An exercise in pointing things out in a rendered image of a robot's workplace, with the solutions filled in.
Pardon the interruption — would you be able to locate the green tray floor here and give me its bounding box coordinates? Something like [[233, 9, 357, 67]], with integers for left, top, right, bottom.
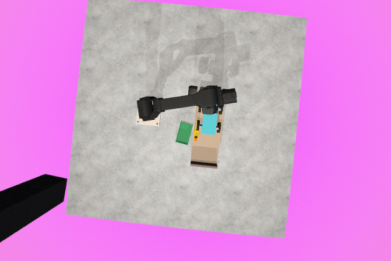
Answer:
[[177, 123, 192, 144]]

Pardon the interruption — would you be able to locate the tan wooden ramp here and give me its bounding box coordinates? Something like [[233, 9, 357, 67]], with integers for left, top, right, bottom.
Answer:
[[190, 106, 224, 169]]

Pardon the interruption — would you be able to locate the teal wheeled trolley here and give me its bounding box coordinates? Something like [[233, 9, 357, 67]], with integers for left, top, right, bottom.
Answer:
[[196, 107, 223, 135]]

